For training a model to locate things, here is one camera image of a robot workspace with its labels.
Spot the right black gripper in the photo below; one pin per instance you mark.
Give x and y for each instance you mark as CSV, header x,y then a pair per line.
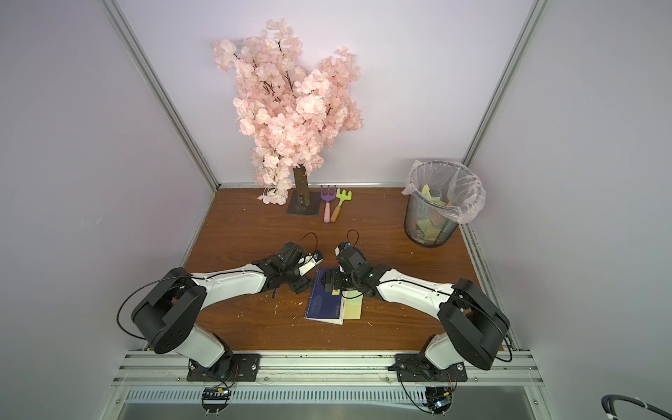
x,y
339,281

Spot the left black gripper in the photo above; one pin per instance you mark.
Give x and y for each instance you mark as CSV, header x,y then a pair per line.
x,y
302,285

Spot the dark blue book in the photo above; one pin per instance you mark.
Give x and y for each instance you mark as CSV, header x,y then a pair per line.
x,y
324,306

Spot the yellow sticky note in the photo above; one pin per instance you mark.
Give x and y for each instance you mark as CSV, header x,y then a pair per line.
x,y
352,308

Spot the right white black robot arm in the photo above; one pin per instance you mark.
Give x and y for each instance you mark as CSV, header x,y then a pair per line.
x,y
475,327

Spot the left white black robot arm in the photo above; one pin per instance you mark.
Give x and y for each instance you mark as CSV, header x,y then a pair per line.
x,y
166,317

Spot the discarded sticky notes pile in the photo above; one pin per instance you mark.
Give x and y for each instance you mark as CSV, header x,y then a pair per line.
x,y
430,222

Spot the purple toy garden rake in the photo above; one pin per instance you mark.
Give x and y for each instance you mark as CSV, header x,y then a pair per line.
x,y
327,194

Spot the green toy garden rake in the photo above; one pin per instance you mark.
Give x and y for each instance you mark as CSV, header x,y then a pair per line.
x,y
343,196

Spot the black mesh waste bin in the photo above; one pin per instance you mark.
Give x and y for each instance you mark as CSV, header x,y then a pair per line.
x,y
413,233

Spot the left small circuit board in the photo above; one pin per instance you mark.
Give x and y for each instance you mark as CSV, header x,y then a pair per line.
x,y
214,400

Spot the small circuit board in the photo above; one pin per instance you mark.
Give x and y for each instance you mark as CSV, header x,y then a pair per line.
x,y
438,400
214,400

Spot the clear plastic bin liner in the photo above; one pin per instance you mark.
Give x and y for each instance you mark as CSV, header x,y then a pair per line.
x,y
450,187

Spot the pink artificial blossom tree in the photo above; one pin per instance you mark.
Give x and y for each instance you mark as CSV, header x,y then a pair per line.
x,y
291,113

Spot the right small circuit board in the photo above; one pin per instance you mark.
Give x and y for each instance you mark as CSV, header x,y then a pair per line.
x,y
438,400

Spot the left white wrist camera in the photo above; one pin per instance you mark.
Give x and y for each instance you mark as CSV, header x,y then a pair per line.
x,y
309,262

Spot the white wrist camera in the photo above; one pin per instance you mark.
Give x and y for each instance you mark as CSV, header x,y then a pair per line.
x,y
344,250
309,262

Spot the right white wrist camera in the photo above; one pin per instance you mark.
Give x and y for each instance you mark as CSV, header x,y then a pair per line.
x,y
344,250

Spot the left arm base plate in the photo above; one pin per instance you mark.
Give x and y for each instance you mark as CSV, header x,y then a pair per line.
x,y
232,367

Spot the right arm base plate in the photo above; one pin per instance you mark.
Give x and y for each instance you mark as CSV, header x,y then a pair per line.
x,y
417,368

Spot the aluminium mounting rail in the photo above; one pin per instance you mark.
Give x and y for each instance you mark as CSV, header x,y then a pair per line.
x,y
313,376

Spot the left aluminium corner post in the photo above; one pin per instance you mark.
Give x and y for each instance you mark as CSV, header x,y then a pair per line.
x,y
123,29

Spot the aluminium corner post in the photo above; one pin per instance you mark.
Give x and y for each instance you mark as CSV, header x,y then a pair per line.
x,y
123,29
515,59

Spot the right aluminium corner post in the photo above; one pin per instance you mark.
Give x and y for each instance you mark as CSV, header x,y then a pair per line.
x,y
515,59

